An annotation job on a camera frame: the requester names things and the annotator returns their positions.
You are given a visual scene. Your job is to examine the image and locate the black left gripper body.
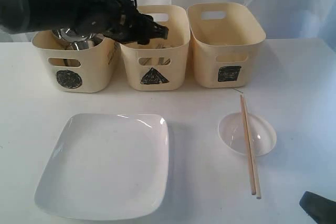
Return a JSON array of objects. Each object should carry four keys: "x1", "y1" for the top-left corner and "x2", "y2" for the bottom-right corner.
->
[{"x1": 78, "y1": 1, "x2": 153, "y2": 44}]

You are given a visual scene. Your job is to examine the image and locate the white square plate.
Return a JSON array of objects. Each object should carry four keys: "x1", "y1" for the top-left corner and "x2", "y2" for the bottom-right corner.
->
[{"x1": 34, "y1": 113, "x2": 169, "y2": 221}]

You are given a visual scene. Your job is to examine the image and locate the cream bin with circle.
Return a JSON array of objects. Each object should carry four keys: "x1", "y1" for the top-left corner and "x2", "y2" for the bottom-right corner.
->
[{"x1": 31, "y1": 31, "x2": 120, "y2": 93}]

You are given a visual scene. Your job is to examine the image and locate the steel fork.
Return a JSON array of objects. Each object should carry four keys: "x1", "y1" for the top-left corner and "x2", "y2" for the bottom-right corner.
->
[{"x1": 155, "y1": 43, "x2": 174, "y2": 49}]

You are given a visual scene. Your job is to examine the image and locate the steel mug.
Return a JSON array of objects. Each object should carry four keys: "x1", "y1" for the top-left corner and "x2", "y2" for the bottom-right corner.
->
[{"x1": 65, "y1": 39, "x2": 102, "y2": 51}]

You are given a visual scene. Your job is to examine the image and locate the cream bin with triangle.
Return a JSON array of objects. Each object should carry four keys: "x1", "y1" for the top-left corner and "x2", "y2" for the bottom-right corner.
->
[{"x1": 120, "y1": 5, "x2": 191, "y2": 91}]

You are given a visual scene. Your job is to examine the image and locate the cream bin with square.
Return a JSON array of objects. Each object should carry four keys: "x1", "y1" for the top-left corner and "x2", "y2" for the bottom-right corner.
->
[{"x1": 187, "y1": 2, "x2": 266, "y2": 88}]

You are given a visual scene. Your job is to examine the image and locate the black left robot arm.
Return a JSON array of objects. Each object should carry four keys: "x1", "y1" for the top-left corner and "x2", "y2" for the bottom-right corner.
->
[{"x1": 1, "y1": 0, "x2": 169, "y2": 45}]

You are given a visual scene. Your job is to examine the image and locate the steel bowl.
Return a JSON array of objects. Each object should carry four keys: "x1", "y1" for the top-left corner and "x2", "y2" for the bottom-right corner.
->
[{"x1": 51, "y1": 28, "x2": 96, "y2": 46}]

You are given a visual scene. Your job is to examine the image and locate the white round bowl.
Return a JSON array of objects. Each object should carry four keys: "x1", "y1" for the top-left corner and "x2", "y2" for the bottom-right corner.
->
[{"x1": 218, "y1": 112, "x2": 277, "y2": 156}]

